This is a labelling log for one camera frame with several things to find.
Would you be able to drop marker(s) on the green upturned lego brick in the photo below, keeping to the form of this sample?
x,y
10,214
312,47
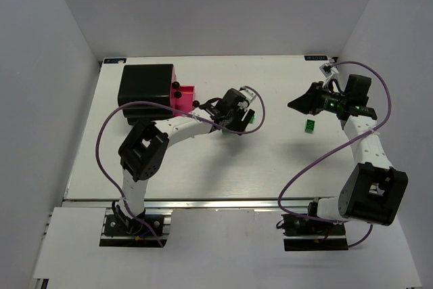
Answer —
x,y
309,126

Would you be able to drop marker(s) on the aluminium table frame rail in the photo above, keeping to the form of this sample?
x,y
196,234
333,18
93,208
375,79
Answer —
x,y
220,170

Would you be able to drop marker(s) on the right blue corner label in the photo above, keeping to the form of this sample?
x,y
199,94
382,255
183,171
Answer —
x,y
315,58

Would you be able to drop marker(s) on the black pink drawer cabinet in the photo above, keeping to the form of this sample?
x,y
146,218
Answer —
x,y
150,83

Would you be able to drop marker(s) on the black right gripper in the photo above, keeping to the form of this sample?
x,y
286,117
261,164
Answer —
x,y
314,99

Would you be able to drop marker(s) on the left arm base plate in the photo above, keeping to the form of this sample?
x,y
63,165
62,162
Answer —
x,y
121,232

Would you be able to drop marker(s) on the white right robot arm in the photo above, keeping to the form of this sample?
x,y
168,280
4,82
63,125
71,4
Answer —
x,y
374,189

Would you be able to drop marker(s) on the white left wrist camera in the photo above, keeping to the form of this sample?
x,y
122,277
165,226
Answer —
x,y
249,94

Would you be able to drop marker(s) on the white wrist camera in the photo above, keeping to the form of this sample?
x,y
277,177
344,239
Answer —
x,y
329,71
249,94

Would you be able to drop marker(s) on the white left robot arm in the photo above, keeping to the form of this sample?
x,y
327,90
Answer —
x,y
142,151

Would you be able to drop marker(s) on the blue corner label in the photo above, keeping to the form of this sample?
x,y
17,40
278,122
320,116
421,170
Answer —
x,y
315,58
114,60

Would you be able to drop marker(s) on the left blue corner label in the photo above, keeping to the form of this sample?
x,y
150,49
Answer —
x,y
114,60

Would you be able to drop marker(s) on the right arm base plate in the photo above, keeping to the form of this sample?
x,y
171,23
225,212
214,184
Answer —
x,y
305,235

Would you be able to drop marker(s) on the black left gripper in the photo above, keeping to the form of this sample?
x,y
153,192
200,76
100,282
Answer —
x,y
241,121

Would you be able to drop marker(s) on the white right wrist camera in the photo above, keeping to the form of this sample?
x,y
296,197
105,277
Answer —
x,y
329,71

